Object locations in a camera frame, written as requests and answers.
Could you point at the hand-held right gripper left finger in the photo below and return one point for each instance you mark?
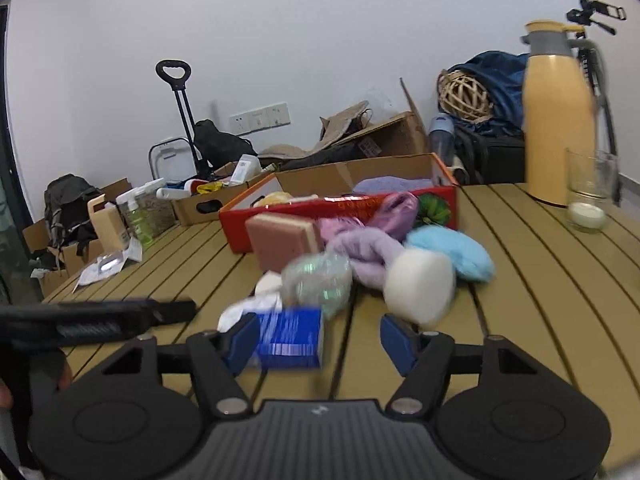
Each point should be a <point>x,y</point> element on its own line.
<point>244,346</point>

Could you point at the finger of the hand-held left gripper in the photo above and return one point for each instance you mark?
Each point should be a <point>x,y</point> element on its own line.
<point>165,311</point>

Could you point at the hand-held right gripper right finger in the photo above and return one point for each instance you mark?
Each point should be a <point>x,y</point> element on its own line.
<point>397,346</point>

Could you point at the blue tissue packet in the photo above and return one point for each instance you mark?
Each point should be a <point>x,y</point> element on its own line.
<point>290,337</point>

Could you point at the white round sponge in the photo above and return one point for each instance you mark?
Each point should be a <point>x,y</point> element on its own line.
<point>419,285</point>

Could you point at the lilac fluffy cloth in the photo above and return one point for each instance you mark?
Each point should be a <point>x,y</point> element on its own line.
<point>367,260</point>

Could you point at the green mesh scrubber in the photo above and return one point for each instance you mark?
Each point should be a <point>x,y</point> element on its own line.
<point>317,280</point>

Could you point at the red cardboard box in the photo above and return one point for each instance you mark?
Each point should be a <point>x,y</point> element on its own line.
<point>235,232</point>

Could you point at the pink scrubbing sponge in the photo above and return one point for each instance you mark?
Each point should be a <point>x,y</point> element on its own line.
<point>282,242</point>

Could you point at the person's left hand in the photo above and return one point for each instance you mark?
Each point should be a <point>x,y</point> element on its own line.
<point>63,371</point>

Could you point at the clear plastic packet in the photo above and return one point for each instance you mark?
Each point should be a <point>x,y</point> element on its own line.
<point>107,265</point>

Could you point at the clear jar with green contents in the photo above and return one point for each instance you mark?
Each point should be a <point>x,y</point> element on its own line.
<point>150,215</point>

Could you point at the light wooden box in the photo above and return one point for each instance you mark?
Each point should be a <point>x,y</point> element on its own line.
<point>107,225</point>

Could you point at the low cardboard box with supplies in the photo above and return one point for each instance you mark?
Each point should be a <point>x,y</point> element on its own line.
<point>200,207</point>

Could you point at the light blue fluffy cloth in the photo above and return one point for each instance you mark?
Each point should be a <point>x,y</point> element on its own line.
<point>452,250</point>

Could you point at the white tube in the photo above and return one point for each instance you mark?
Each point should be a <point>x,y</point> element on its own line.
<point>172,191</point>

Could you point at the black backpack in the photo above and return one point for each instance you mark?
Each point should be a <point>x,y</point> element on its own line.
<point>70,205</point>

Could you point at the purple mesh bath pouf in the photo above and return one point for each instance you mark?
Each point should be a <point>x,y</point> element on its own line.
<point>400,212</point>
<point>334,227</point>

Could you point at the dark glass door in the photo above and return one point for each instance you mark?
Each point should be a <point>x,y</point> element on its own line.
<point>12,185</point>

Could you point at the white plastic container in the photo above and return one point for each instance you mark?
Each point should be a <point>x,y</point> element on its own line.
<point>167,162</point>

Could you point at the yellow sponge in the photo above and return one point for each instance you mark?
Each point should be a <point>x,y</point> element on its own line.
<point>272,199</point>

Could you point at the purple towel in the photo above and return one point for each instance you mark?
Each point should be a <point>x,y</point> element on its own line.
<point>395,185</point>

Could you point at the white bottle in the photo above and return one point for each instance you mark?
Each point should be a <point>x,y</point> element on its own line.
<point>246,169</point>

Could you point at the black bag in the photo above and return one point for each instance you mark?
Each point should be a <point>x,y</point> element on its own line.
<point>222,142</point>

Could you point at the open brown cardboard box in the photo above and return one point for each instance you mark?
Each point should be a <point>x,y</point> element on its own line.
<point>395,135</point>

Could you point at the black suitcase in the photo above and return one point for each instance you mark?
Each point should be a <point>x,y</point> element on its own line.
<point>497,157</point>

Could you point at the blue water bottle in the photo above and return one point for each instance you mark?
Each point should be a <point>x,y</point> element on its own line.
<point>441,135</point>

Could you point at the tan cloth hat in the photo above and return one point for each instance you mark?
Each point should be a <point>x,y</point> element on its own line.
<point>345,122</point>

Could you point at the glass cup with white candle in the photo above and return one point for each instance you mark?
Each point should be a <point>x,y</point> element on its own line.
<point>590,195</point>

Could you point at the wicker ball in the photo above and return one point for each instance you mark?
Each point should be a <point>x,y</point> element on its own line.
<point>464,95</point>

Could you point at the yellow thermos jug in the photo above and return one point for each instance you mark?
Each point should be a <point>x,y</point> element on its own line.
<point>555,125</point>

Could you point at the dark blue cloth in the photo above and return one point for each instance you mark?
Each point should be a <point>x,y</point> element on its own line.
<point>500,85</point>

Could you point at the white wall socket strip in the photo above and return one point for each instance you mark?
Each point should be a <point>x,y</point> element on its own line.
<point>260,117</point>

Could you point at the black camera tripod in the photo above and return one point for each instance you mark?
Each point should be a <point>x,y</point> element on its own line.
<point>600,15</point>

